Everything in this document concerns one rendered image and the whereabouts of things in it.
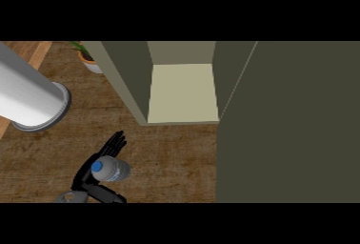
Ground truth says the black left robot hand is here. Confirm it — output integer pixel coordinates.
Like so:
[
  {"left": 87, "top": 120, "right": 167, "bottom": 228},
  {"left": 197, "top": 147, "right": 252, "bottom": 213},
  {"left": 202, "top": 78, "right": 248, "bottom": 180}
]
[{"left": 71, "top": 130, "right": 128, "bottom": 204}]

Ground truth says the clear blue-capped water bottle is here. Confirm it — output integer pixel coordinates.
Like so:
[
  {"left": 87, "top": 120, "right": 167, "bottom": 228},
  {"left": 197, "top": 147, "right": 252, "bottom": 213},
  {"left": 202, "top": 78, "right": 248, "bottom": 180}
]
[{"left": 90, "top": 154, "right": 133, "bottom": 183}]

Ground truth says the olive green open cabinet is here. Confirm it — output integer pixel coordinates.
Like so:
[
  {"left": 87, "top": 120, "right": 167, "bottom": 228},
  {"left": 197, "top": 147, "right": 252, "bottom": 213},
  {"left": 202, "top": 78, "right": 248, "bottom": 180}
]
[{"left": 81, "top": 40, "right": 258, "bottom": 127}]

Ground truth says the dark olive cabinet door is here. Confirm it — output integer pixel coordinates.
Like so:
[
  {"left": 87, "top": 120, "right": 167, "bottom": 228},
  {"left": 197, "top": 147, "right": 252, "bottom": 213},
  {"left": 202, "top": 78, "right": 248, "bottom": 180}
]
[{"left": 215, "top": 40, "right": 360, "bottom": 204}]

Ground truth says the large white cylinder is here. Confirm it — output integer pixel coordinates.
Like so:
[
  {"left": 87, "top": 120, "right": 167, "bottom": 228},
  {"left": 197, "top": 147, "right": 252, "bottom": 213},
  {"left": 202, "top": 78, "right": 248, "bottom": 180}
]
[{"left": 0, "top": 41, "right": 74, "bottom": 133}]

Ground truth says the potted green plant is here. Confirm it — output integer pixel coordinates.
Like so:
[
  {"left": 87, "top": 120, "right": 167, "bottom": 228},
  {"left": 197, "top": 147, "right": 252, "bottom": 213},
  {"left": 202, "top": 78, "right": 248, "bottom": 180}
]
[{"left": 69, "top": 40, "right": 105, "bottom": 75}]

